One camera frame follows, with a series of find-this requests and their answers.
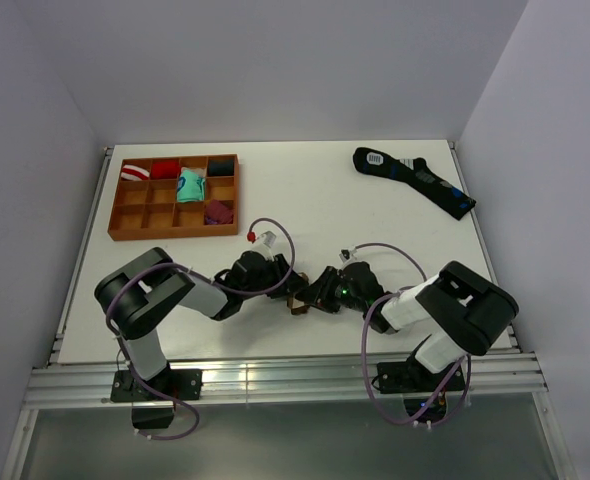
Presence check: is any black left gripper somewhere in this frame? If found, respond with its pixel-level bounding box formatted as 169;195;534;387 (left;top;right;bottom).
241;256;308;301

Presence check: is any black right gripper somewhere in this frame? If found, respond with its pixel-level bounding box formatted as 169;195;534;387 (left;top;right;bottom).
298;269;367;317

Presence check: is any brown striped sock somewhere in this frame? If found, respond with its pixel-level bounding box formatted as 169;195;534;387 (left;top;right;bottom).
286;272;309;316

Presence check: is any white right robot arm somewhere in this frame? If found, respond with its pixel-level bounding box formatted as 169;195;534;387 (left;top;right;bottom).
295;261;519;390

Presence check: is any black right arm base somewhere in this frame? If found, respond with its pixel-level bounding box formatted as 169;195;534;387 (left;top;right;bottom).
371;357;471;427

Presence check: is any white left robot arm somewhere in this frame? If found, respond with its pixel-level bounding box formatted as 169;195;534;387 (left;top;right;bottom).
94;247;308;399

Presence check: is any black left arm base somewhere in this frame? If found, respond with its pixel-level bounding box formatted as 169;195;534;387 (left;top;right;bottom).
109;368;202;430

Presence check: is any purple sock roll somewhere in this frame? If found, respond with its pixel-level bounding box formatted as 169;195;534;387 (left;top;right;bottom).
204;200;234;225

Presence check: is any teal sock roll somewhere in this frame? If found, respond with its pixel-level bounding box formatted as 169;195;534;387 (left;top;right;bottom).
176;168;206;203

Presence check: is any dark green sock roll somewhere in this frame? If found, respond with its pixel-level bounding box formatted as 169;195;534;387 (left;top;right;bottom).
207;158;235;177

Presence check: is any red white striped sock roll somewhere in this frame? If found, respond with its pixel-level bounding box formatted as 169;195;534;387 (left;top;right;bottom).
120;164;150;181

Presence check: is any orange compartment tray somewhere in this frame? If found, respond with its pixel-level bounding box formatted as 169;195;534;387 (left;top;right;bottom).
108;154;240;241

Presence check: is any black blue sock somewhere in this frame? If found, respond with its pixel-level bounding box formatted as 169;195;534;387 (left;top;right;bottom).
352;147;476;220

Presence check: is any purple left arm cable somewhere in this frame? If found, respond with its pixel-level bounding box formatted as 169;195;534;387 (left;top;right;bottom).
105;217;297;441

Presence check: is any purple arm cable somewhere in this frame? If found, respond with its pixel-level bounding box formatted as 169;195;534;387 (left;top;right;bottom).
105;217;297;441
349;242;472;427

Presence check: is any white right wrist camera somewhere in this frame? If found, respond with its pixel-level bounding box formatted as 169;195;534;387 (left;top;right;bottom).
340;246;361;269

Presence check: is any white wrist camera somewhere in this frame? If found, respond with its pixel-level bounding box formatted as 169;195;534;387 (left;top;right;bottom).
340;246;361;269
247;231;276;261

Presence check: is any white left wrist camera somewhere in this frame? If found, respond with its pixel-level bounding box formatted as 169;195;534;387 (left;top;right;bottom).
247;231;276;261

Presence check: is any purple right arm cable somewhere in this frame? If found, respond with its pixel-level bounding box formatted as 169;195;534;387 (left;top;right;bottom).
349;242;472;427

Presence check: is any aluminium mounting rail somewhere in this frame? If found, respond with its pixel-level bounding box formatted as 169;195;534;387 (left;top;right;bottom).
21;351;548;410

